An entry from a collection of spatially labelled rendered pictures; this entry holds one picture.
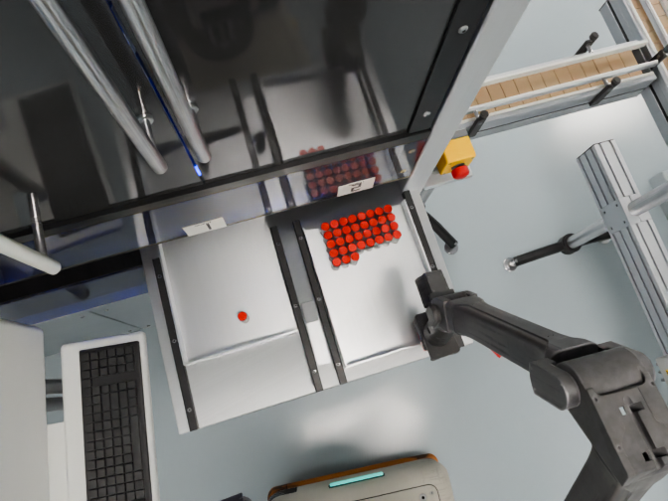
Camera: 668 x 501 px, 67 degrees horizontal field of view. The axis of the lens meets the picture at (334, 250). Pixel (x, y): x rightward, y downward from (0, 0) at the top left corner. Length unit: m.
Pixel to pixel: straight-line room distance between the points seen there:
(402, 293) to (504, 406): 1.08
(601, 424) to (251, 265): 0.85
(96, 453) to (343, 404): 1.03
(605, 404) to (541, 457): 1.68
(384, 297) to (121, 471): 0.71
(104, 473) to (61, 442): 0.14
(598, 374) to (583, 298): 1.78
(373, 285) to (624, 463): 0.76
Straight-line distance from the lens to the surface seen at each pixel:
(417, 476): 1.86
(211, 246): 1.26
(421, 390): 2.12
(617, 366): 0.63
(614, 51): 1.59
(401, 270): 1.24
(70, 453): 1.39
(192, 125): 0.63
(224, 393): 1.21
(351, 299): 1.21
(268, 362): 1.20
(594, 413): 0.61
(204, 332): 1.22
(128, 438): 1.32
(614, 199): 1.94
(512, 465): 2.24
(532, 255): 2.23
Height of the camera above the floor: 2.07
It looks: 75 degrees down
